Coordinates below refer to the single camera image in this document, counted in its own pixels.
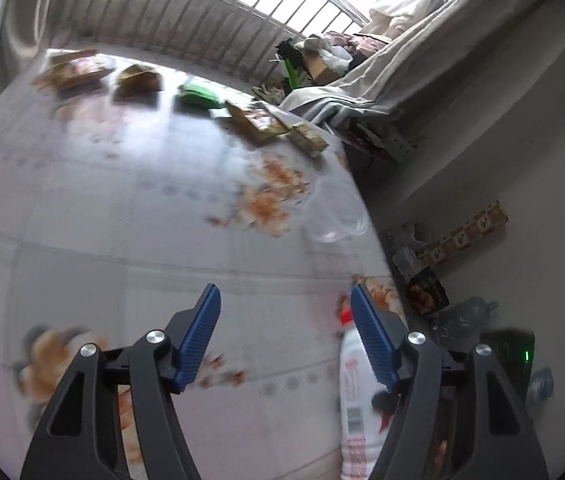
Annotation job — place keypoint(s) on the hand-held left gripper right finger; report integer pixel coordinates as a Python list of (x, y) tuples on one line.
[(372, 335)]

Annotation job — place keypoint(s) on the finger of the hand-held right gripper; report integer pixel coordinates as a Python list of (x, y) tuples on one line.
[(385, 403)]

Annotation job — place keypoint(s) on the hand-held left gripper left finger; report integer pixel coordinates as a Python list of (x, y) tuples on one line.
[(197, 340)]

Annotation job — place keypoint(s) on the white bottle red label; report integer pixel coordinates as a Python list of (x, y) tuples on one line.
[(355, 375)]

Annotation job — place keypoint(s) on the crumpled clear plastic bottle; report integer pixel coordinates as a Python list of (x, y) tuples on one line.
[(540, 385)]

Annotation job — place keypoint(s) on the clear water jug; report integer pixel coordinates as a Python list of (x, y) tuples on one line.
[(462, 317)]

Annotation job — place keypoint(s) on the dark snack bag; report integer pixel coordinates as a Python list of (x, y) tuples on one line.
[(425, 290)]

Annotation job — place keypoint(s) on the small grey white box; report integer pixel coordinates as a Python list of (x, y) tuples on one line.
[(405, 257)]

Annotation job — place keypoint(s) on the patterned cardboard tube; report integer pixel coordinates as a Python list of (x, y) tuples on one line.
[(467, 232)]

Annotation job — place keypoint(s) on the clear plastic cup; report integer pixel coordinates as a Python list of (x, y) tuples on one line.
[(335, 210)]

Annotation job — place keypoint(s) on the floral plastic tablecloth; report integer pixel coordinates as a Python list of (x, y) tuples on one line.
[(137, 220)]

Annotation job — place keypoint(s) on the white power strip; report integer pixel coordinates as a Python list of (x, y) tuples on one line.
[(400, 147)]

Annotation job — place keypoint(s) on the small gold box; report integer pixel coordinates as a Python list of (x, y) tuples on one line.
[(307, 140)]

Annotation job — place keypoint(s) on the flat gold box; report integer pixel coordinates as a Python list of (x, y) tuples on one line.
[(255, 120)]

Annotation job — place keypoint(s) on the green packet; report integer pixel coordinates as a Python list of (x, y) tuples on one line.
[(197, 95)]

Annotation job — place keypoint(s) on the gold brown candy wrapper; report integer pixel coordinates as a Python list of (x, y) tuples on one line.
[(70, 70), (137, 80)]

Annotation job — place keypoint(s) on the green plastic item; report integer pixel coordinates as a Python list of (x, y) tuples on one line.
[(293, 75)]

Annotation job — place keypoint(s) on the brown cardboard box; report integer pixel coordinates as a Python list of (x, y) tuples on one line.
[(320, 67)]

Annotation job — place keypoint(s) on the pile of clothes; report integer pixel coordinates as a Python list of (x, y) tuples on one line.
[(337, 45)]

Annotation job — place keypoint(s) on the grey right curtain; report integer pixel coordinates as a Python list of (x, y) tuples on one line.
[(437, 50)]

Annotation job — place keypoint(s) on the grey curtain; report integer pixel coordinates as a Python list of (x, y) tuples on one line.
[(27, 10), (437, 50)]

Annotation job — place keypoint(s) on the metal window railing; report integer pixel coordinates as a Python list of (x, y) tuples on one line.
[(212, 15)]

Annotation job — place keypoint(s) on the white cloth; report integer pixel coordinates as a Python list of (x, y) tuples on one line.
[(397, 7)]

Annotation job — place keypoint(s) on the grey left curtain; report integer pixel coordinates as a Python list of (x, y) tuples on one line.
[(27, 10)]

